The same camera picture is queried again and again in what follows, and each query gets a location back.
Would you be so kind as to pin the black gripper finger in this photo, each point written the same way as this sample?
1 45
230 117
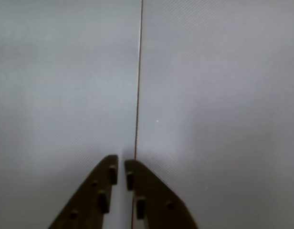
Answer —
159 205
89 198

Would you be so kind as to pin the grey rubber mat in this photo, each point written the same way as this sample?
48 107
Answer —
209 95
54 83

